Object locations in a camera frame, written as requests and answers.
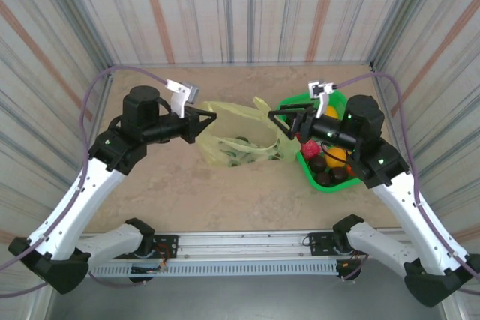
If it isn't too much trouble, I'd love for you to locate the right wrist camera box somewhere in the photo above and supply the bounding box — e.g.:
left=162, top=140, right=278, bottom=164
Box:
left=307, top=79, right=333, bottom=121

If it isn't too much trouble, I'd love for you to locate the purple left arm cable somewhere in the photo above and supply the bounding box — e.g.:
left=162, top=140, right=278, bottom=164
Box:
left=0, top=66, right=169, bottom=297

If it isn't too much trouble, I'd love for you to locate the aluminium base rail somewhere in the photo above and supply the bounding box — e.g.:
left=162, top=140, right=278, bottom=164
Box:
left=74, top=226, right=417, bottom=263

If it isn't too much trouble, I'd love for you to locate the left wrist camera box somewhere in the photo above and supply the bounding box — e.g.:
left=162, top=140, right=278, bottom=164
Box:
left=166, top=79, right=200, bottom=119

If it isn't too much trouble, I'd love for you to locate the green plastic basket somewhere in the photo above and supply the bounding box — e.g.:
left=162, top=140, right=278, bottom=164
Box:
left=276, top=89, right=364, bottom=193

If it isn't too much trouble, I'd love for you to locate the pink red fake lychee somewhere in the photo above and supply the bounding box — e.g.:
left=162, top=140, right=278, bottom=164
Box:
left=301, top=139, right=320, bottom=160

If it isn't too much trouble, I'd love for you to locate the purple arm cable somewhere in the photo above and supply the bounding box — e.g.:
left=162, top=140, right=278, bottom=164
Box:
left=0, top=66, right=169, bottom=297
left=331, top=71, right=480, bottom=297

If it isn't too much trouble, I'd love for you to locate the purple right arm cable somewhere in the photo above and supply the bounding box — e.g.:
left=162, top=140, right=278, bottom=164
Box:
left=331, top=71, right=480, bottom=297

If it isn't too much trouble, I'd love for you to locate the yellow avocado-print plastic bag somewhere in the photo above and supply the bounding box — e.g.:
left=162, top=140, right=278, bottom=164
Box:
left=197, top=96, right=301, bottom=168

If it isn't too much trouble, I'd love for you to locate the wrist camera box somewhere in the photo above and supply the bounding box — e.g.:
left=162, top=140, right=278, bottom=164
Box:
left=307, top=79, right=333, bottom=121
left=166, top=79, right=200, bottom=119

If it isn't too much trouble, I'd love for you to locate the white slotted cable duct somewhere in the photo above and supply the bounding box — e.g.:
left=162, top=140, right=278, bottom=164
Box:
left=89, top=262, right=338, bottom=278

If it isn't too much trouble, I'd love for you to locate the small circuit board with wires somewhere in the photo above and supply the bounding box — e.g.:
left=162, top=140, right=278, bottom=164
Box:
left=130, top=264, right=168, bottom=274

